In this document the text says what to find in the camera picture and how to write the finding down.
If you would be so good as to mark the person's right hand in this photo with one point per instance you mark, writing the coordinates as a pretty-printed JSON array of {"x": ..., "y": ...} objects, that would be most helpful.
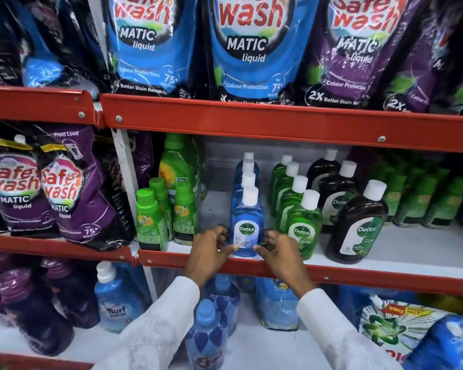
[{"x": 287, "y": 265}]

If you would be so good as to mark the person's left hand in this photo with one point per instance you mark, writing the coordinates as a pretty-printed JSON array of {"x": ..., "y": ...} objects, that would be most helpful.
[{"x": 204, "y": 254}]

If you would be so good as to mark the person's left thumb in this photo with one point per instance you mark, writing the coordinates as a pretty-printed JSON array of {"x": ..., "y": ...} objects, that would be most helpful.
[{"x": 229, "y": 251}]

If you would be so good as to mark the person's right thumb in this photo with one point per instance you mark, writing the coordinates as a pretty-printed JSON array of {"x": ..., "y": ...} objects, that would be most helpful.
[{"x": 262, "y": 251}]

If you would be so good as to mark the blue antiseptic bottle white cap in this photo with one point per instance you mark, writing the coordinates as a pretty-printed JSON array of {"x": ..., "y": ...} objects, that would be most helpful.
[
  {"x": 248, "y": 180},
  {"x": 248, "y": 166},
  {"x": 249, "y": 155},
  {"x": 247, "y": 217}
]

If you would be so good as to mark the person's left forearm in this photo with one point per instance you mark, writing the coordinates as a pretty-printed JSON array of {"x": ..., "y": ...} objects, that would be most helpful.
[{"x": 154, "y": 331}]

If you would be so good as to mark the person's right forearm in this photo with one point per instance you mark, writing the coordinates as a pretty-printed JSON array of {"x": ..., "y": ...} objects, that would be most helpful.
[{"x": 339, "y": 335}]

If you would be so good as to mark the blue patterned softener bottle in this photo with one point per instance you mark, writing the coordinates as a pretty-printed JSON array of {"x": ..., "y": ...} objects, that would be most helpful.
[
  {"x": 205, "y": 335},
  {"x": 227, "y": 300}
]

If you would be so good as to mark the green antiseptic bottle white cap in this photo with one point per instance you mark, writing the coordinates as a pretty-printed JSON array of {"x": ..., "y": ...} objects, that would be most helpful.
[
  {"x": 277, "y": 173},
  {"x": 291, "y": 200},
  {"x": 283, "y": 184},
  {"x": 304, "y": 227}
]

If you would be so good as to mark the light blue refill pouch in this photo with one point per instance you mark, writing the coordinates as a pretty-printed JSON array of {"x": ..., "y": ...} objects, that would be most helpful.
[{"x": 277, "y": 304}]

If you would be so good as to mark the small green cleaner bottle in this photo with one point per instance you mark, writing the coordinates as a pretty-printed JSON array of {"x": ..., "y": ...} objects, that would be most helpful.
[
  {"x": 163, "y": 196},
  {"x": 184, "y": 215},
  {"x": 150, "y": 223}
]

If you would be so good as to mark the brown antiseptic bottle white cap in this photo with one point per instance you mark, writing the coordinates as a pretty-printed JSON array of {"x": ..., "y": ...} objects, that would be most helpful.
[
  {"x": 357, "y": 231},
  {"x": 322, "y": 169},
  {"x": 335, "y": 196}
]

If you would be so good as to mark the large green cleaner bottle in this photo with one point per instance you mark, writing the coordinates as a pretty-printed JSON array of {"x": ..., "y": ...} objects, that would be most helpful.
[{"x": 175, "y": 161}]

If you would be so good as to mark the blue detergent bottle white cap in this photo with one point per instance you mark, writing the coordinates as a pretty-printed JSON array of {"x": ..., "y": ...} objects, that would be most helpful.
[{"x": 115, "y": 300}]

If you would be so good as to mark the white green detergent bag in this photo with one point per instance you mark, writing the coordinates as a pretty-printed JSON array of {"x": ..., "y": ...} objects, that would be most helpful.
[{"x": 393, "y": 327}]

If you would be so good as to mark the white shelf board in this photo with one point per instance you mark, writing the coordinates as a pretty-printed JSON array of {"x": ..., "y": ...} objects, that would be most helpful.
[{"x": 420, "y": 246}]

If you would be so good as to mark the dark purple detergent bottle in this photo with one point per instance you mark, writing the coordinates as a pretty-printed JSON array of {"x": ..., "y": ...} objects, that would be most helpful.
[
  {"x": 34, "y": 315},
  {"x": 75, "y": 292}
]

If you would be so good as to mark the purple detergent pouch yellow tag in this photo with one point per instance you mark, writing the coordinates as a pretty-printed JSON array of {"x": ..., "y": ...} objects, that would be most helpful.
[
  {"x": 77, "y": 196},
  {"x": 17, "y": 188}
]

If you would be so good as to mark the row of green bottles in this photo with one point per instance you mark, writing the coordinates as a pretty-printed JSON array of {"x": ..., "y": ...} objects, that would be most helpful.
[{"x": 420, "y": 196}]

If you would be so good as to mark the blue detergent bag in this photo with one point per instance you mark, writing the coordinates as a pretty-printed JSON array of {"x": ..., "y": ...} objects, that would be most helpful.
[{"x": 447, "y": 342}]

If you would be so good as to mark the dark blue detergent pouch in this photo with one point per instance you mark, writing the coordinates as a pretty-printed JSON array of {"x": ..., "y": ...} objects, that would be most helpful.
[
  {"x": 81, "y": 42},
  {"x": 7, "y": 38}
]

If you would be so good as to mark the red shelf rail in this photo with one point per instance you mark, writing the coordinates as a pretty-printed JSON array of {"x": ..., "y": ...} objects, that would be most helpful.
[
  {"x": 38, "y": 105},
  {"x": 285, "y": 123},
  {"x": 31, "y": 361},
  {"x": 370, "y": 279},
  {"x": 54, "y": 248}
]

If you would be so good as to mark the white shelf upright post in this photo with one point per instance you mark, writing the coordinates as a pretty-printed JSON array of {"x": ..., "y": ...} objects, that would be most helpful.
[{"x": 125, "y": 173}]

